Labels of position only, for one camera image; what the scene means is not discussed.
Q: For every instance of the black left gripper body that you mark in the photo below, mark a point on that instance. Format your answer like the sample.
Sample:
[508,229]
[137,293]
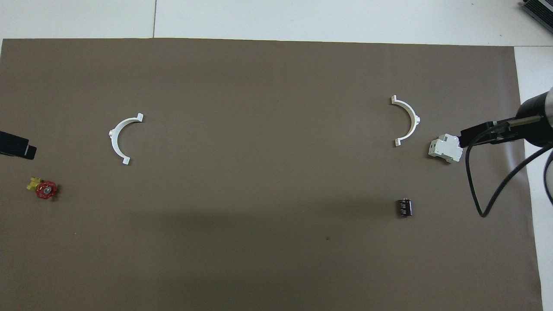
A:
[13,144]

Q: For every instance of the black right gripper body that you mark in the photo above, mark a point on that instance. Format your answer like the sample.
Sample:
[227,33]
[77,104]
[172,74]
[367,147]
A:
[497,131]

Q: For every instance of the white half pipe clamp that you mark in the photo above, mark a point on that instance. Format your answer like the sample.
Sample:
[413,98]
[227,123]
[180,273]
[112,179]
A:
[112,134]
[416,121]

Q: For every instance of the white circuit breaker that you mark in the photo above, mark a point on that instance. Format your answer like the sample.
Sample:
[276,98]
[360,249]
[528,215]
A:
[445,149]

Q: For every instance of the red yellow valve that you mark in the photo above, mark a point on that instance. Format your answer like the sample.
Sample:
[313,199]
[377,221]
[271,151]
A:
[46,190]

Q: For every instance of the dark cylindrical capacitor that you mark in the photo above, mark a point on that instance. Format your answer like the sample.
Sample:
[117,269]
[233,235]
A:
[405,207]

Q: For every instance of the brown table mat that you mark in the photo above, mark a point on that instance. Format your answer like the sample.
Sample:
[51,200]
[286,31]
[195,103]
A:
[259,172]

